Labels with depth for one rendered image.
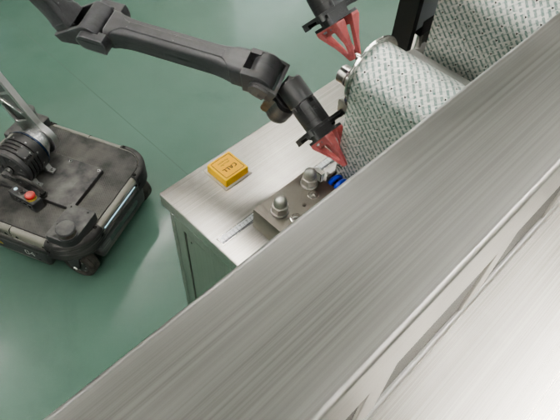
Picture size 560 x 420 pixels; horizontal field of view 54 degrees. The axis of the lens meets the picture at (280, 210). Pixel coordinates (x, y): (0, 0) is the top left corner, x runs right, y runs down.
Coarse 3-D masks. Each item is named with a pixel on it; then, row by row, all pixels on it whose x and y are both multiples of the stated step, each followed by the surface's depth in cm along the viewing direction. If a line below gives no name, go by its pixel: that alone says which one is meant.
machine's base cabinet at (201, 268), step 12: (180, 228) 129; (180, 240) 135; (192, 240) 128; (180, 252) 140; (192, 252) 134; (204, 252) 127; (180, 264) 146; (192, 264) 139; (204, 264) 132; (216, 264) 126; (192, 276) 146; (204, 276) 137; (216, 276) 130; (192, 288) 151; (204, 288) 143; (192, 300) 158
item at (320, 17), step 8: (312, 0) 96; (320, 0) 96; (328, 0) 96; (336, 0) 96; (344, 0) 96; (352, 0) 98; (312, 8) 97; (320, 8) 96; (328, 8) 96; (320, 16) 94; (304, 24) 98; (312, 24) 99
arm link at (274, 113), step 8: (288, 64) 110; (280, 72) 112; (280, 80) 108; (248, 88) 107; (256, 88) 106; (264, 88) 106; (272, 88) 111; (256, 96) 109; (264, 96) 108; (272, 96) 108; (264, 104) 116; (272, 104) 115; (280, 104) 114; (272, 112) 116; (280, 112) 114; (288, 112) 114; (272, 120) 118; (280, 120) 118
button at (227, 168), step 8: (216, 160) 130; (224, 160) 130; (232, 160) 130; (240, 160) 130; (208, 168) 129; (216, 168) 128; (224, 168) 128; (232, 168) 129; (240, 168) 129; (216, 176) 129; (224, 176) 127; (232, 176) 127; (240, 176) 129; (224, 184) 128
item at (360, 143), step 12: (348, 120) 103; (360, 120) 101; (348, 132) 105; (360, 132) 103; (372, 132) 100; (348, 144) 107; (360, 144) 105; (372, 144) 102; (384, 144) 100; (348, 156) 109; (360, 156) 107; (372, 156) 104; (336, 168) 115; (348, 168) 112; (360, 168) 109
